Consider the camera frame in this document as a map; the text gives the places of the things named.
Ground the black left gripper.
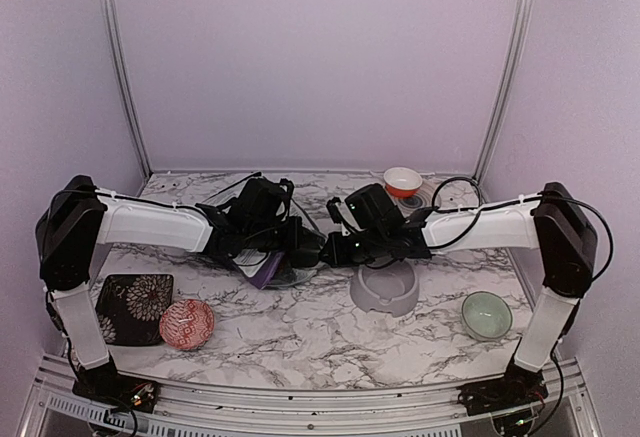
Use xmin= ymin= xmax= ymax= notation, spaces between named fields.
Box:
xmin=246 ymin=215 xmax=303 ymax=250

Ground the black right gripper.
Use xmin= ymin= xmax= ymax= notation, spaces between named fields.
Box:
xmin=320 ymin=226 xmax=389 ymax=268

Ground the purple puppy food bag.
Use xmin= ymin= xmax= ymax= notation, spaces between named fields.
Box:
xmin=230 ymin=200 xmax=326 ymax=290

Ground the grey double pet bowl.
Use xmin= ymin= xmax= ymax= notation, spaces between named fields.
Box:
xmin=350 ymin=262 xmax=420 ymax=317

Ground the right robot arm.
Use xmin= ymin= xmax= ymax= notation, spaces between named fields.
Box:
xmin=319 ymin=182 xmax=600 ymax=405

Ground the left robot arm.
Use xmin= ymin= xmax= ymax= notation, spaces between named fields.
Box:
xmin=35 ymin=175 xmax=325 ymax=402

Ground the spiral pattern ceramic plate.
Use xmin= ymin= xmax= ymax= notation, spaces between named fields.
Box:
xmin=391 ymin=179 xmax=442 ymax=217

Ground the orange white ceramic bowl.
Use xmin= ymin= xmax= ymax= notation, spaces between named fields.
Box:
xmin=383 ymin=167 xmax=423 ymax=198

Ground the red patterned ceramic bowl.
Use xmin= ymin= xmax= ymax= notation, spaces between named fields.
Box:
xmin=159 ymin=299 xmax=215 ymax=351

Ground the pale green glass bowl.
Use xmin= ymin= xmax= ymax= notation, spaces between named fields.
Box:
xmin=461 ymin=291 xmax=513 ymax=341

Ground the black floral square plate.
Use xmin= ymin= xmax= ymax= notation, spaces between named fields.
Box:
xmin=95 ymin=274 xmax=174 ymax=347

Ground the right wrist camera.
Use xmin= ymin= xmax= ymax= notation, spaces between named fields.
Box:
xmin=326 ymin=197 xmax=354 ymax=233

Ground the aluminium front frame rail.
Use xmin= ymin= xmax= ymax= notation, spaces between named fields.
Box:
xmin=17 ymin=355 xmax=602 ymax=436

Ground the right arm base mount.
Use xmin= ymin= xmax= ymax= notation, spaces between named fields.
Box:
xmin=457 ymin=359 xmax=549 ymax=416

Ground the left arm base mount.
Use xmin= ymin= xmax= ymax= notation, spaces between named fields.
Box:
xmin=72 ymin=359 xmax=160 ymax=413

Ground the aluminium left corner post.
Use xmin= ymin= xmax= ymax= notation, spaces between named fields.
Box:
xmin=101 ymin=0 xmax=152 ymax=181

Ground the aluminium corner post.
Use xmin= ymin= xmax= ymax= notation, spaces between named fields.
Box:
xmin=473 ymin=0 xmax=534 ymax=185
xmin=101 ymin=0 xmax=152 ymax=181

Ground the aluminium right corner post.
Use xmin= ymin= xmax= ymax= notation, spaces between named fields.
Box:
xmin=473 ymin=0 xmax=534 ymax=185

